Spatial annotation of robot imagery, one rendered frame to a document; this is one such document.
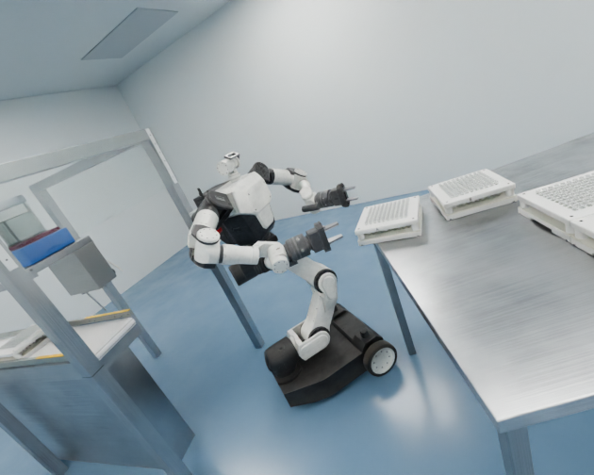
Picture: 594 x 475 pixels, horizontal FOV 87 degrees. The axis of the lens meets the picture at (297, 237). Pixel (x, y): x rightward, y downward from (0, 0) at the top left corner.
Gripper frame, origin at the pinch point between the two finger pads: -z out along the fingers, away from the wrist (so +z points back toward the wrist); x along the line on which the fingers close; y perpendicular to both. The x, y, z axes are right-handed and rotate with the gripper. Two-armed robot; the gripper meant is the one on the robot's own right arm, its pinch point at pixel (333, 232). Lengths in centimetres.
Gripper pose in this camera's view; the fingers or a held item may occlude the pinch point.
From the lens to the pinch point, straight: 119.1
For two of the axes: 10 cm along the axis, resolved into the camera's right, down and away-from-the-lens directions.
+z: -9.2, 4.0, -0.4
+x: 3.6, 8.6, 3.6
